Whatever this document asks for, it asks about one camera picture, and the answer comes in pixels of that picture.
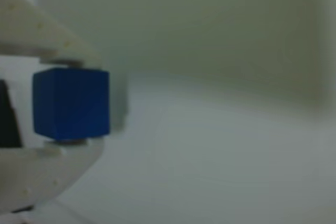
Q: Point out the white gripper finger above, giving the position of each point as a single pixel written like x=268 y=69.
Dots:
x=39 y=176
x=39 y=37

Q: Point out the small blue cube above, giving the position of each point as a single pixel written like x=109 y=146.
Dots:
x=71 y=103

